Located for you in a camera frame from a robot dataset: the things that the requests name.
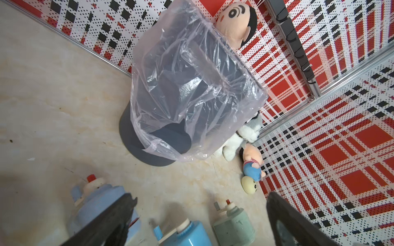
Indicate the black hook rail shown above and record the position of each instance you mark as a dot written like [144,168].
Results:
[282,18]

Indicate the pink pig plush blue shirt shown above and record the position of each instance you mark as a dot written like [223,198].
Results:
[252,162]

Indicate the bright blue pencil sharpener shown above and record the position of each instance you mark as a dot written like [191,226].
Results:
[188,233]

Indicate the green pencil sharpener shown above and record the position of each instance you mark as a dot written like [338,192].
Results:
[233,226]

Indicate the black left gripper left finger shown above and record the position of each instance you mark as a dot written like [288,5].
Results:
[110,228]

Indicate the grey white husky plush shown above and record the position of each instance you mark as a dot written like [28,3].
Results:
[248,133]

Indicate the light blue pencil sharpener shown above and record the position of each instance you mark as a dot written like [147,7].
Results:
[95,197]

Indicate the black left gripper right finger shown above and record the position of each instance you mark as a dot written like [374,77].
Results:
[290,227]

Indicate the clear plastic bin liner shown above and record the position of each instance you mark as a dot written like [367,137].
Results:
[190,86]

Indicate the hanging boy doll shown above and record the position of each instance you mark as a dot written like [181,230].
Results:
[238,24]

